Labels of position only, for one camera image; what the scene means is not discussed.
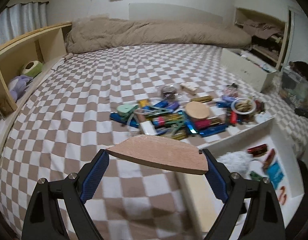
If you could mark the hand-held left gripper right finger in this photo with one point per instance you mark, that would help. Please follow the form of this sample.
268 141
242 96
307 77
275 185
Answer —
215 180

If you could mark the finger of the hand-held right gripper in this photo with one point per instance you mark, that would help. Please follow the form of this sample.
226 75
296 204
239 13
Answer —
305 113

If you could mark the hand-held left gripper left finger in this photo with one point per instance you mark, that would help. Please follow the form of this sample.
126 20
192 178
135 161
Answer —
95 177

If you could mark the white shallow cardboard container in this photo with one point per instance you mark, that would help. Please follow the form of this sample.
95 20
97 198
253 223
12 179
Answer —
244 135

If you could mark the orange white scissors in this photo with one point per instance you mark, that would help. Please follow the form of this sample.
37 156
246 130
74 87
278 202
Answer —
283 196

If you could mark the clear plastic storage bin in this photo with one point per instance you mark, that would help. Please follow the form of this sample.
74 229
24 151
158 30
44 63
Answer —
294 90

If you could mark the white lace ball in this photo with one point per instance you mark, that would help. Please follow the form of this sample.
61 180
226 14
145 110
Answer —
234 161

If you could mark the green clothes peg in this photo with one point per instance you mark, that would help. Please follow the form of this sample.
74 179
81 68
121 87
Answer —
254 175

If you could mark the dark furry bundle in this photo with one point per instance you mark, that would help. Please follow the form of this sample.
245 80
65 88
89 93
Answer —
303 67

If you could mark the plain red lighter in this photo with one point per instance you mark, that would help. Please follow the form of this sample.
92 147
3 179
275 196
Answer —
257 148

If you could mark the red lighter with white print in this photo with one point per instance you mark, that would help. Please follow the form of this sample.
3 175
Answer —
269 158

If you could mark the blue foil packet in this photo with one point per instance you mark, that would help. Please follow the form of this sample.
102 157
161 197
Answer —
275 176

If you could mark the round cork lid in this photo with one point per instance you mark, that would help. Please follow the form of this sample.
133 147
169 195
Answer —
197 111

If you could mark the pile of colourful clothes pegs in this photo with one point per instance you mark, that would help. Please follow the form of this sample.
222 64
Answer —
169 122

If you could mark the tall white cardboard box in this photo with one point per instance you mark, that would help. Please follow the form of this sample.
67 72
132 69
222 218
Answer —
241 70

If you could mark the clear bag of pink bits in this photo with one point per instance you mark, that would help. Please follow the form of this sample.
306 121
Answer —
230 91

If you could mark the gold tube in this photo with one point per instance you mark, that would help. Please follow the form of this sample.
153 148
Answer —
201 99

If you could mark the small white box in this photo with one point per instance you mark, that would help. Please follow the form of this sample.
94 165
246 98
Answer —
188 88

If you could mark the clothes in closet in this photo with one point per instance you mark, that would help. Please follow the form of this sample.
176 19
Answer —
261 28

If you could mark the checkered bed sheet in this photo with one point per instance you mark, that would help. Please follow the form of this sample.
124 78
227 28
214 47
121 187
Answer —
93 80

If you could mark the dark brown round box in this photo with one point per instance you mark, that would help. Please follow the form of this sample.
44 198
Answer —
169 92

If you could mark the purple plush toy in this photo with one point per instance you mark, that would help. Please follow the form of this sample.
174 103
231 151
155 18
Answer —
18 85

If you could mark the avocado plush toy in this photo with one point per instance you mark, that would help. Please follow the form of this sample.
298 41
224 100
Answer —
33 68

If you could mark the wooden bedside shelf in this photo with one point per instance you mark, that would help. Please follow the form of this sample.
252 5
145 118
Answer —
51 37

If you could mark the beige duvet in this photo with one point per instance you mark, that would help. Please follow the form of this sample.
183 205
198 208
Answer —
156 35

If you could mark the white curtain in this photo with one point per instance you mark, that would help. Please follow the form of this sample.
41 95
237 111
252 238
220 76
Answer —
23 20

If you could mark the wall closet nook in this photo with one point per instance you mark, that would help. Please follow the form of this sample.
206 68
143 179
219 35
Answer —
285 42

